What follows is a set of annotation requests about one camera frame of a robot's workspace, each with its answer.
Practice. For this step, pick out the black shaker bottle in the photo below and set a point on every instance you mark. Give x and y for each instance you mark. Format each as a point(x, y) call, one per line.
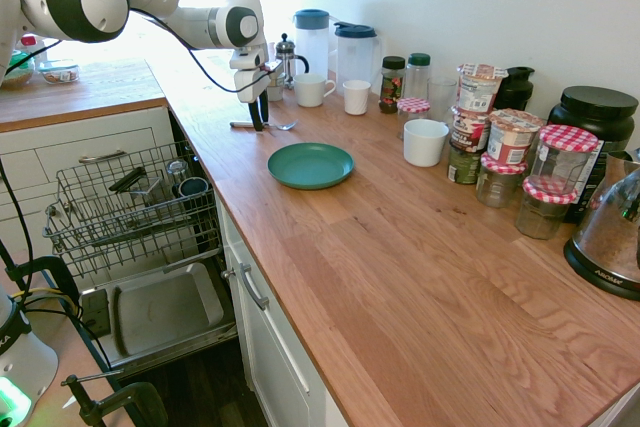
point(517, 89)

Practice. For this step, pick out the dark blue mug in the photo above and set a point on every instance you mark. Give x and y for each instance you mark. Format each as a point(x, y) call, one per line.
point(192, 188)

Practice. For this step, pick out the clear pitcher light blue lid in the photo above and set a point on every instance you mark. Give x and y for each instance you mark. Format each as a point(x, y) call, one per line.
point(311, 47)

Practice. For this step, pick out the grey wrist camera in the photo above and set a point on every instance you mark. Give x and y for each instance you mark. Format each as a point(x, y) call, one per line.
point(272, 66)

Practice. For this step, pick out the clear plastic container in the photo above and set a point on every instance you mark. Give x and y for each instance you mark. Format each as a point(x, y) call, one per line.
point(147, 194)

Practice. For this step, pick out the silver cabinet door knob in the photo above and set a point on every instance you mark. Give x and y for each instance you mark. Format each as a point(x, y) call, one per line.
point(228, 273)

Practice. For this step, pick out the yogurt tub white red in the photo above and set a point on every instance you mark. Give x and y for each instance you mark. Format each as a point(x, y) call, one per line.
point(480, 89)

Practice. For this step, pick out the glass jar red checkered lid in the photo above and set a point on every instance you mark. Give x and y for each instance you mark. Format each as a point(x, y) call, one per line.
point(542, 214)
point(500, 184)
point(565, 157)
point(413, 106)

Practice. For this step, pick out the yogurt tub dark red print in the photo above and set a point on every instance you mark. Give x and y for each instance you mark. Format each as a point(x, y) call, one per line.
point(470, 129)

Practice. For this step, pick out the clear pitcher dark blue lid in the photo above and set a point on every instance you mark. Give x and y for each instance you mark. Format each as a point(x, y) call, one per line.
point(356, 59)

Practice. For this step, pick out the chrome electric kettle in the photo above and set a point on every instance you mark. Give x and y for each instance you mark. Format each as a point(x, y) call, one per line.
point(607, 237)

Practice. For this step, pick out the large black supplement tub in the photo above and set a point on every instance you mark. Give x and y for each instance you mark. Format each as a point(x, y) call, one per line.
point(600, 117)

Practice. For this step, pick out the large white mug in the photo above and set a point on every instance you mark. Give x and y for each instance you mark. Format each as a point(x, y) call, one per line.
point(310, 92)

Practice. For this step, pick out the red capped bottle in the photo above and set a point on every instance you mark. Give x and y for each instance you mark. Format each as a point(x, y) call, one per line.
point(32, 44)

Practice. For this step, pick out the clear drinking glass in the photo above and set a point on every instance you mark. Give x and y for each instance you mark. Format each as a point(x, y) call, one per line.
point(442, 97)

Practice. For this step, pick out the glass French press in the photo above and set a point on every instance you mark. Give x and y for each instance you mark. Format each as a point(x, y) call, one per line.
point(286, 59)

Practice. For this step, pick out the dishwasher door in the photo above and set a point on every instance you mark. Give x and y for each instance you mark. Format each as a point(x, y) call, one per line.
point(165, 312)

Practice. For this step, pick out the clear bottle green cap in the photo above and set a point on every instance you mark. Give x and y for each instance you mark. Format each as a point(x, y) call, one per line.
point(418, 77)

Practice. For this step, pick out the clear food storage box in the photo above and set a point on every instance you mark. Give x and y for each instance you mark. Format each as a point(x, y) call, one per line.
point(60, 73)

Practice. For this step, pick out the jar with green lid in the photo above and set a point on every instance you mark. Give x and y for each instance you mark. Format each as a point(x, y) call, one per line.
point(20, 72)

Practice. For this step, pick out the teal plate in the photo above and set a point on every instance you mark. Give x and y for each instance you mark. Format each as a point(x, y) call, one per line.
point(310, 167)

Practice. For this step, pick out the white ribbed cup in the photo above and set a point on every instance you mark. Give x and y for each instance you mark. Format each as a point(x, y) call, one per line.
point(357, 99)

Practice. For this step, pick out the dark green tub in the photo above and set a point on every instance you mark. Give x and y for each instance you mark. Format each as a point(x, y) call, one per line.
point(462, 164)

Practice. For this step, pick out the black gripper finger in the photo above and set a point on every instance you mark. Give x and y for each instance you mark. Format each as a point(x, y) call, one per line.
point(257, 117)
point(264, 107)

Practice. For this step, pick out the plain white cup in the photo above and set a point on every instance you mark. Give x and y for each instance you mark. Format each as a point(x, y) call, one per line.
point(425, 147)

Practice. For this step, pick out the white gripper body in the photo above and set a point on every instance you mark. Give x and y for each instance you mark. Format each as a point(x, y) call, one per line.
point(247, 84)

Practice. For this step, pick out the spice jar black lid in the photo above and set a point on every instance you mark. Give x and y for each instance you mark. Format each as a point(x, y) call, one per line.
point(392, 87)

